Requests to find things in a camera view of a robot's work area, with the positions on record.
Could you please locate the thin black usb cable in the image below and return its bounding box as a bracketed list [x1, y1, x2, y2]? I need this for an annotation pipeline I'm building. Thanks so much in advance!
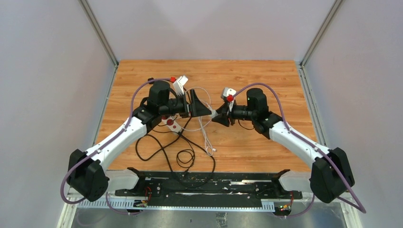
[148, 129, 196, 173]

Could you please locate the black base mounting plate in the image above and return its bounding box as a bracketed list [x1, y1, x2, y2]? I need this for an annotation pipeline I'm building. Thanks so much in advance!
[110, 171, 310, 216]

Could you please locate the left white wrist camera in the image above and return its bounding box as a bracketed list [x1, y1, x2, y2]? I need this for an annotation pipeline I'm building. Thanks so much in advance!
[169, 75, 188, 96]

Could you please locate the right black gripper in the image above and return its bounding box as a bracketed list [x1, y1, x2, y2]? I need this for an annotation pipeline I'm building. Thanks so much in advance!
[212, 100, 257, 127]

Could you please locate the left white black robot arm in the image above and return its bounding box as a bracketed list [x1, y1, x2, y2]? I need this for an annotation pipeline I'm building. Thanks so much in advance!
[60, 78, 211, 204]

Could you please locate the aluminium frame rail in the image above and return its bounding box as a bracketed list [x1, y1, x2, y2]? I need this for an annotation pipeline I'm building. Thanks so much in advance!
[57, 176, 363, 228]

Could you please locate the white red power strip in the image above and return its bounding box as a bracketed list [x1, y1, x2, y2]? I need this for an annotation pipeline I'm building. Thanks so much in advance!
[162, 114, 182, 133]

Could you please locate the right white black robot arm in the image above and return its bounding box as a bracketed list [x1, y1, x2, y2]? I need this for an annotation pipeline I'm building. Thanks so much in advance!
[212, 87, 355, 203]

